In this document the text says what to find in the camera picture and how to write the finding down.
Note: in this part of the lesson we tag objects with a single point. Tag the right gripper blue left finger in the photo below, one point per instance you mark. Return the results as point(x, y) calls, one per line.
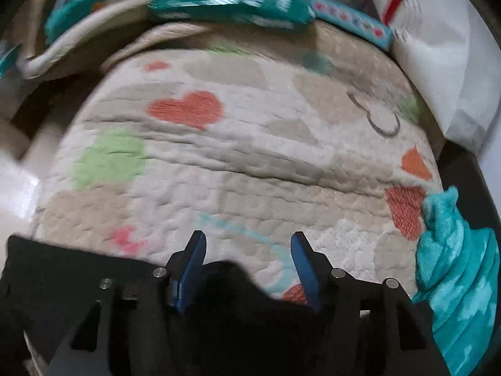
point(184, 269)

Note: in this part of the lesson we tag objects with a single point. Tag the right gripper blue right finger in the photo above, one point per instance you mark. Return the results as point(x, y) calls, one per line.
point(313, 269)

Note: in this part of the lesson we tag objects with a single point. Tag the black pants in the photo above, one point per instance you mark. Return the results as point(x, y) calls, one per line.
point(123, 324)

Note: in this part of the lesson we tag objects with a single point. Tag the teal fleece blanket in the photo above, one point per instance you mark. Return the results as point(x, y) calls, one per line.
point(457, 275)

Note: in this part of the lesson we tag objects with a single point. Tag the patterned quilted bed cover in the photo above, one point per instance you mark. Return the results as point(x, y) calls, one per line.
point(248, 135)

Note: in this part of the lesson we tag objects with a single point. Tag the blue patterned flat box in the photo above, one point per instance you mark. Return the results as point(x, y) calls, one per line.
point(354, 21)

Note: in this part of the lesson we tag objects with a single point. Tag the white printed pillow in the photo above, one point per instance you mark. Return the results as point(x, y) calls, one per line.
point(449, 54)

